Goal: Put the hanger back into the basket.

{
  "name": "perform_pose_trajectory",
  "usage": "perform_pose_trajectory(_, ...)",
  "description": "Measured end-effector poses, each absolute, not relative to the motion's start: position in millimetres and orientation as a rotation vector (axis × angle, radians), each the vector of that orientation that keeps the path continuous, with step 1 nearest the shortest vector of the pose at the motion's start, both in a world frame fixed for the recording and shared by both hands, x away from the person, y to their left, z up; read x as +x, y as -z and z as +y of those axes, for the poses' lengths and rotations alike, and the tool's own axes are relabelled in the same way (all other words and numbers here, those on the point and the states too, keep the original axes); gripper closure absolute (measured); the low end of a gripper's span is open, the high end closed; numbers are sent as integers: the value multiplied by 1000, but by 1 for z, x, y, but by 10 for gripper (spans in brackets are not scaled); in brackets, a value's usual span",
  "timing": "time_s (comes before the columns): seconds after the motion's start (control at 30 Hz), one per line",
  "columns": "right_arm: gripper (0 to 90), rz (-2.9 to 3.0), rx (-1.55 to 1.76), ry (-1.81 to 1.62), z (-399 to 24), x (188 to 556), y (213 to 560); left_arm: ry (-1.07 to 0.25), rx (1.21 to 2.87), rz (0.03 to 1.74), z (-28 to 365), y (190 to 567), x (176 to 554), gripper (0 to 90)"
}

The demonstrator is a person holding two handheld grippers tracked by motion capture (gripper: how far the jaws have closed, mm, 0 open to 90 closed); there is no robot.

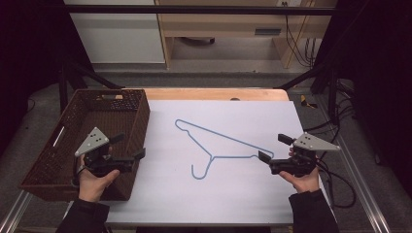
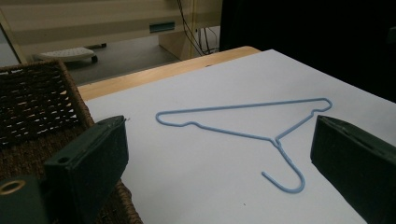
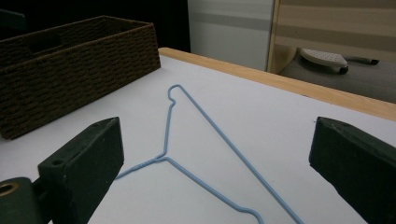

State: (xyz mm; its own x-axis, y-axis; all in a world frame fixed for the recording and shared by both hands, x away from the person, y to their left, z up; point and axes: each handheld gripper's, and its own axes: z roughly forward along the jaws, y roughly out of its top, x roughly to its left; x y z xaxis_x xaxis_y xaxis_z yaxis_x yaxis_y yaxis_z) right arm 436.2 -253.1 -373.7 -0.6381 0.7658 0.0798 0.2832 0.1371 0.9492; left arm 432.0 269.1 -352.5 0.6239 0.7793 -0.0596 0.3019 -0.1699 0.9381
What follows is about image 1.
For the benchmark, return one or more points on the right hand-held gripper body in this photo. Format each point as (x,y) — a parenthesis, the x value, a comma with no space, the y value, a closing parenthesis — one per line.
(301,161)

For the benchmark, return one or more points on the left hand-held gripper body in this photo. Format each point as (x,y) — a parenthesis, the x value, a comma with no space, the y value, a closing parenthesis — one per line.
(97,160)

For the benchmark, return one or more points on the brown woven plastic basket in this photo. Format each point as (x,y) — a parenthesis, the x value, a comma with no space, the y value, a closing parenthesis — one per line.
(48,155)

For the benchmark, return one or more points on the person's right hand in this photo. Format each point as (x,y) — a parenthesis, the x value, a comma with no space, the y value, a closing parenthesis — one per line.
(304,183)

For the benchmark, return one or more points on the person's left hand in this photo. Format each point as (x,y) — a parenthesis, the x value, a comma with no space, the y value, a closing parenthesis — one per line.
(92,186)

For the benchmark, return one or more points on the yellow and black tool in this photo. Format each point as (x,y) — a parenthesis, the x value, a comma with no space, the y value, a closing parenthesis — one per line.
(306,103)

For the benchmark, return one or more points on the black metal stand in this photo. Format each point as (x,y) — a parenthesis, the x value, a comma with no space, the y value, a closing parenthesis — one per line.
(332,87)
(81,74)

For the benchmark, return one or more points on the white table mat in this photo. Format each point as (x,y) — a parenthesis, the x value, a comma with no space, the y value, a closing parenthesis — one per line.
(194,204)

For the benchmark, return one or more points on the white cabinet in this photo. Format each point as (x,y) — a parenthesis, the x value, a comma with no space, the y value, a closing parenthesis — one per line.
(120,35)

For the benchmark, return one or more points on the black curtain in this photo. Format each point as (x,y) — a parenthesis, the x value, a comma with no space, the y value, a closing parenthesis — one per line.
(379,81)
(29,58)

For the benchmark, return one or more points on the light wooden desk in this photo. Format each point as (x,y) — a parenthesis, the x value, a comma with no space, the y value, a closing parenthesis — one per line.
(220,24)

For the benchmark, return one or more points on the aluminium rail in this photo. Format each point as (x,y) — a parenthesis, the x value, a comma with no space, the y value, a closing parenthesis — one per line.
(362,187)
(14,212)

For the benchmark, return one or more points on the black horizontal frame bar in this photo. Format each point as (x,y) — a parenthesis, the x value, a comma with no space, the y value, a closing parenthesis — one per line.
(194,9)

